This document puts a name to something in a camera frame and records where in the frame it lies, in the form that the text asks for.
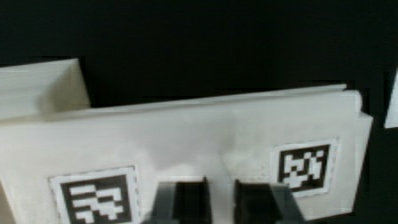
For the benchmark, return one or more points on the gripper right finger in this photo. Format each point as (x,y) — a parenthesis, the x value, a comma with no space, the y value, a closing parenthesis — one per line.
(266,205)

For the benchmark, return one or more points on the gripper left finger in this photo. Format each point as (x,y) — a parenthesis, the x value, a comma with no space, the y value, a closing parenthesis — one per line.
(182,206)

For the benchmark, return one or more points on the white cabinet body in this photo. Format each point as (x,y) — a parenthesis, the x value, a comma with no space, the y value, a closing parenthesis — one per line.
(42,89)

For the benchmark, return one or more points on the white base tag plate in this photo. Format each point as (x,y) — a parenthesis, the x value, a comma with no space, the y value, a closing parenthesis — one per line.
(392,115)

